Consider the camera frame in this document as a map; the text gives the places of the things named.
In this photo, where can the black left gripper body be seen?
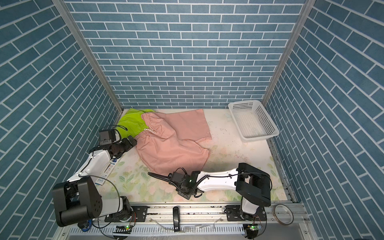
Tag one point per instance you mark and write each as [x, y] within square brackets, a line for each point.
[123, 146]

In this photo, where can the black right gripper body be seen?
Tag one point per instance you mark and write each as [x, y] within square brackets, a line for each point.
[183, 192]

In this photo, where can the lime green shorts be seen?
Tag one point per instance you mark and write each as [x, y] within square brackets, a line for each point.
[132, 124]

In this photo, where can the pink shorts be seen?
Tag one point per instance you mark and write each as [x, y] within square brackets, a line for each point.
[172, 141]

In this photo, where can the white plastic basket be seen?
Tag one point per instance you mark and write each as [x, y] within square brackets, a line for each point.
[253, 121]

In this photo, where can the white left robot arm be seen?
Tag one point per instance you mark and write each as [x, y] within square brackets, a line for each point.
[77, 200]

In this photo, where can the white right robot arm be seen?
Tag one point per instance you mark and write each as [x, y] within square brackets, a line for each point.
[251, 183]

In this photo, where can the blue white pen box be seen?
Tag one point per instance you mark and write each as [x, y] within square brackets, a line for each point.
[106, 171]

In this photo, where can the left green circuit board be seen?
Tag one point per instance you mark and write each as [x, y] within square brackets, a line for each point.
[122, 232]

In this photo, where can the green circuit board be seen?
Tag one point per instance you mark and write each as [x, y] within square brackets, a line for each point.
[122, 232]
[251, 231]

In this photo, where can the right green circuit board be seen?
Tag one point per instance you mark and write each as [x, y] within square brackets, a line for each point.
[251, 231]

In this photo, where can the blue utility knife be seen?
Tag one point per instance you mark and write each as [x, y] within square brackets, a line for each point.
[85, 226]

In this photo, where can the clear tape roll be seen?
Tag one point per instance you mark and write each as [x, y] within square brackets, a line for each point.
[283, 214]

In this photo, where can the black handle on rail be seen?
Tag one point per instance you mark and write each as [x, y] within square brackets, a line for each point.
[176, 219]

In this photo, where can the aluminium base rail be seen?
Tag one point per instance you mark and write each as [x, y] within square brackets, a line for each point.
[198, 221]

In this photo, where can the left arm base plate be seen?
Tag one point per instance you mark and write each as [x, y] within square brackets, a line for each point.
[136, 214]

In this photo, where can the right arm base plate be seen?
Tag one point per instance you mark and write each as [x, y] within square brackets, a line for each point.
[245, 213]

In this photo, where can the aluminium left corner post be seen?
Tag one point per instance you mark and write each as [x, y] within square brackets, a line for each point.
[75, 31]

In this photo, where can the aluminium corner post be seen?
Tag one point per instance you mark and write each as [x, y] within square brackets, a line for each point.
[75, 31]
[304, 14]

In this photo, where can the aluminium right corner post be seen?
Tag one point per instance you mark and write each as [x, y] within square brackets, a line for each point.
[304, 14]

